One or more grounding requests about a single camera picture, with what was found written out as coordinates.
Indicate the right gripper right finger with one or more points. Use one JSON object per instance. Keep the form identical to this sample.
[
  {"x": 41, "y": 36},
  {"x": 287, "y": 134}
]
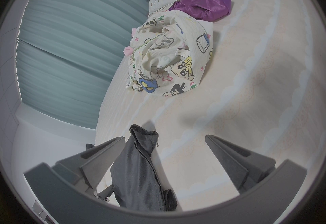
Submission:
[{"x": 242, "y": 164}]

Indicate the purple garment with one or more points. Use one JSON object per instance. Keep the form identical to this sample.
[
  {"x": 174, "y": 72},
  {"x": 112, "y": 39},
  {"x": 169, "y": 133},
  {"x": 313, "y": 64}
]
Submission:
[{"x": 203, "y": 4}]

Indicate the pile of clothes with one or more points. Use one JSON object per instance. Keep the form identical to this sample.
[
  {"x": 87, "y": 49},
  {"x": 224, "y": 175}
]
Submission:
[{"x": 173, "y": 60}]

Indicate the bed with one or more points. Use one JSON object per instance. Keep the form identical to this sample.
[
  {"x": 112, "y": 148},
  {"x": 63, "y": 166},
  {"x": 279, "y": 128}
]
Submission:
[{"x": 254, "y": 77}]

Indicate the blue-green curtain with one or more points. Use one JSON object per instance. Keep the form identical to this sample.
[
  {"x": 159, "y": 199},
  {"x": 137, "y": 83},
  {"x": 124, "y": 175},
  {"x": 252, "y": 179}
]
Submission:
[
  {"x": 84, "y": 14},
  {"x": 63, "y": 85}
]

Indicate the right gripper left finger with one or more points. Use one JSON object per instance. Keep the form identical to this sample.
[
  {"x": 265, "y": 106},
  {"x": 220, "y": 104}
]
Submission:
[{"x": 94, "y": 164}]

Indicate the black T-shirt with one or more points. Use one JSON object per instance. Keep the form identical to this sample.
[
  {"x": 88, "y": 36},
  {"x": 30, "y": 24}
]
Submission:
[{"x": 137, "y": 167}]

